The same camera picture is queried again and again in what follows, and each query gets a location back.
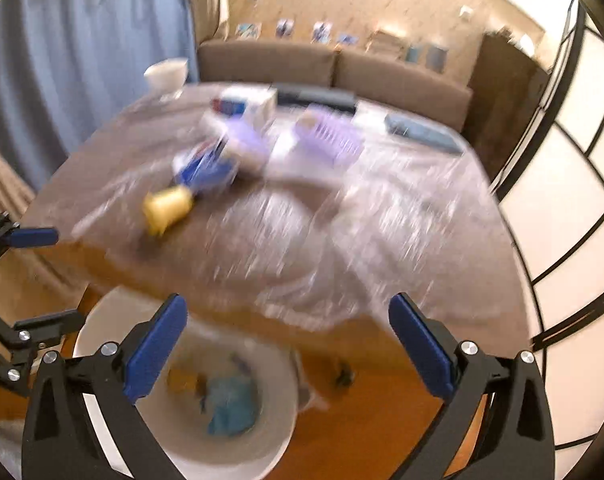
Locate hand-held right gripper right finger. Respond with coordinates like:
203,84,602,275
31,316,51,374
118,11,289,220
388,293,556,480

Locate black flat case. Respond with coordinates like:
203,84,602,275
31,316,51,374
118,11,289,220
276,85,359,112

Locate white ceramic bowl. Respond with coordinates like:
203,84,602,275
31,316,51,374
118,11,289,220
143,57,189,102

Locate clear plastic table cover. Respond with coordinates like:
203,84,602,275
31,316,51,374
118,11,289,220
22,82,533,343

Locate blue white tissue packet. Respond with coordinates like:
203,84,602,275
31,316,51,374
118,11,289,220
173,139,239,195

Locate translucent white plastic box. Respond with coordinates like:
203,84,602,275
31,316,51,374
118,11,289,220
266,132,344,183

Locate white round waste bin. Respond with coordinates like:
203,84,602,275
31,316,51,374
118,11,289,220
72,287,303,480

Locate purple ribbed hair roller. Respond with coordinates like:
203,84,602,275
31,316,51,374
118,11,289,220
292,105,366,169

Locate white medicine box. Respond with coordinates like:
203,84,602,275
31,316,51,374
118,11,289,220
212,85,279,130

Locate brown sofa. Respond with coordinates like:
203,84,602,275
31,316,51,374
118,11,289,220
197,39,474,132

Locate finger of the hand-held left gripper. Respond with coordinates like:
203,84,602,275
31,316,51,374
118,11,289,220
0,305,86,397
0,212,59,273

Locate blue curtain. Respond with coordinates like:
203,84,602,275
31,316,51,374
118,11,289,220
0,0,199,192

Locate dark wooden cabinet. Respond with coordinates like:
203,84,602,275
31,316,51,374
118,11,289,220
463,31,551,182

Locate purple plastic object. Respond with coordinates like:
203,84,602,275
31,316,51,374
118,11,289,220
222,122,271,167

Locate teal crumpled wrapper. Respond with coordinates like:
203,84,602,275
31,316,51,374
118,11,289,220
204,377,262,436

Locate black framed paper screen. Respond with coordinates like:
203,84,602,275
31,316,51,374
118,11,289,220
489,0,604,480

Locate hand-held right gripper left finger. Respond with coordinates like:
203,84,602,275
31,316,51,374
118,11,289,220
21,294,190,480

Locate dark smartphone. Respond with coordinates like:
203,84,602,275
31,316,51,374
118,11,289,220
384,112,464,155

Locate beige curtain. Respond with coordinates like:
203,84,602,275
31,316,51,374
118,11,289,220
189,0,231,42

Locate yellow plastic cup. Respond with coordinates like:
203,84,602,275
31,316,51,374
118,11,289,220
142,185,193,236

